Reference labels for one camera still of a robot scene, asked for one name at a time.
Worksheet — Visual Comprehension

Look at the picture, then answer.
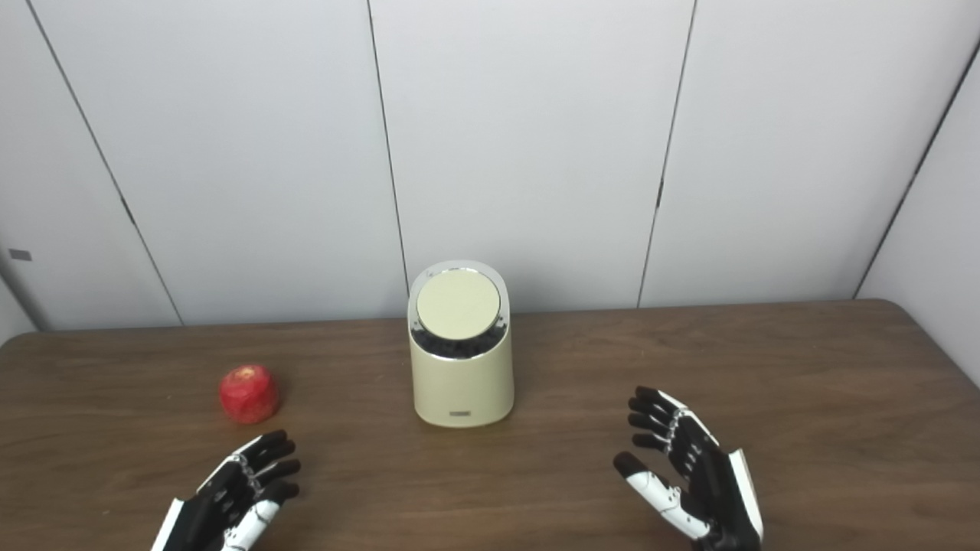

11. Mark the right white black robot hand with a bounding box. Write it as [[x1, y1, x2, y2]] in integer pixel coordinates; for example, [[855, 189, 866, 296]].
[[612, 386, 765, 551]]

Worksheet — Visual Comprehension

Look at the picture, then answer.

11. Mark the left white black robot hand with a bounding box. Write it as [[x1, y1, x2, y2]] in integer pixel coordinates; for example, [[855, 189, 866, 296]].
[[151, 429, 302, 551]]

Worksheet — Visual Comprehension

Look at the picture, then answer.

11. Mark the round cream bin lid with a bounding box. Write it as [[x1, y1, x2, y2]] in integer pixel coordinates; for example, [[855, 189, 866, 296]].
[[416, 269, 501, 341]]

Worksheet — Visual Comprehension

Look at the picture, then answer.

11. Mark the cream-colored bin body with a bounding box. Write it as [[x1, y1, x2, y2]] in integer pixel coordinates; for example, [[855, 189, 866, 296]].
[[407, 259, 515, 428]]

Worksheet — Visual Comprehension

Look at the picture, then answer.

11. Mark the red apple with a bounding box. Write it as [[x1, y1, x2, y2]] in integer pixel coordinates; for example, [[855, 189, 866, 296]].
[[218, 364, 280, 425]]

